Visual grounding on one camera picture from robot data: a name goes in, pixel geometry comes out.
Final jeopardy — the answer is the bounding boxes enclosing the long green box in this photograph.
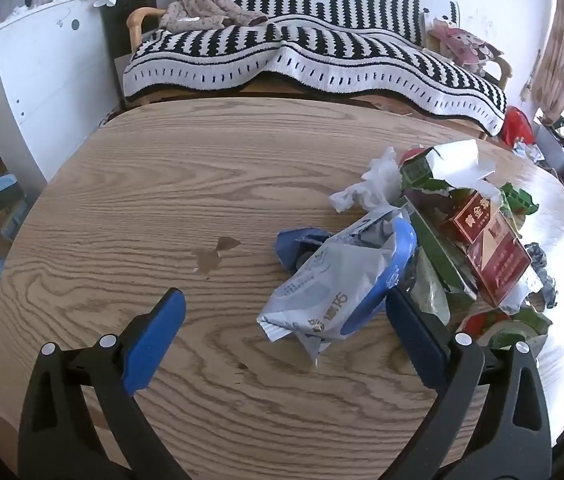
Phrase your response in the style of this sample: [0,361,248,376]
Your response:
[402,200,479,301]

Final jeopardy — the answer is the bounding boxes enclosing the green red snack packet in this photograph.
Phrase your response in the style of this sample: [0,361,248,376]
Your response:
[454,306,553,352]

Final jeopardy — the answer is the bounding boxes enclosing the black cabinet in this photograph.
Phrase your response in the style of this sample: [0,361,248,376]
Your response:
[99,0,163,111]

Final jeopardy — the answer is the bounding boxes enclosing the green plastic piece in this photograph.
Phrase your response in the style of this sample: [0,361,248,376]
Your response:
[499,182,540,217]

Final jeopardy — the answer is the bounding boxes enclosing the clear plastic bag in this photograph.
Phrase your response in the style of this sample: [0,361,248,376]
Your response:
[402,250,452,326]

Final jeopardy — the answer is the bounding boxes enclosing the blue white plastic packet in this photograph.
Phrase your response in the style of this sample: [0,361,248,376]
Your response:
[257,205,419,368]

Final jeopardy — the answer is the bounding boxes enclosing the crumpled dark foil wrapper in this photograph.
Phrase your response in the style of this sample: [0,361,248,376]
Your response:
[523,242,559,309]

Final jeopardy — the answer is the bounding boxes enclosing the crumpled paper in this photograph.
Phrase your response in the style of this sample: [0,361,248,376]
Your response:
[512,140,544,162]

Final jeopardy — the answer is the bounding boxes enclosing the crumpled white tissue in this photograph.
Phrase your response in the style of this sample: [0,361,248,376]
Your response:
[329,147,405,213]

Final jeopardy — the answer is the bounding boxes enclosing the small red cigarette pack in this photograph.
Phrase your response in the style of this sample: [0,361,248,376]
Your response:
[442,191,504,243]

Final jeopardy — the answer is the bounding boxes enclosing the beige clothing bundle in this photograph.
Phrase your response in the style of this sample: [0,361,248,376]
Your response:
[159,0,269,33]

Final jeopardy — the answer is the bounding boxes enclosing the torn green white carton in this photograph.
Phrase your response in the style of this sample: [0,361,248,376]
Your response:
[399,139,498,196]

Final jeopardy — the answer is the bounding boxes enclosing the sofa with striped blanket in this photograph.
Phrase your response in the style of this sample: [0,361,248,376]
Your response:
[122,0,508,137]

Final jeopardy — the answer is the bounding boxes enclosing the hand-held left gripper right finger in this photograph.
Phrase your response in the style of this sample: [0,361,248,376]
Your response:
[386,287,555,480]

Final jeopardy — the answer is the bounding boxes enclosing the wooden sofa frame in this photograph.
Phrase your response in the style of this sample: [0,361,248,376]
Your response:
[124,7,514,142]

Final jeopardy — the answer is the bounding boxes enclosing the large red cigarette carton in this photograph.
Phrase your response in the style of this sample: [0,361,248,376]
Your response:
[466,212,533,308]

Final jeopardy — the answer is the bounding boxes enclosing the white cabinet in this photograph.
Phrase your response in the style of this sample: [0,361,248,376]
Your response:
[0,0,128,187]

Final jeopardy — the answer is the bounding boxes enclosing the red plastic bag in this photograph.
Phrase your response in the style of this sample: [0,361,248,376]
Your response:
[499,106,536,149]

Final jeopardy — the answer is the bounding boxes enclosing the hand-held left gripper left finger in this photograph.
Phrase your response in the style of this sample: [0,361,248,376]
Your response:
[18,287,193,480]

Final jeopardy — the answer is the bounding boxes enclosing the pink printed cushion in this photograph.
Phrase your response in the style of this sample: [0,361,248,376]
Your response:
[427,15,505,77]

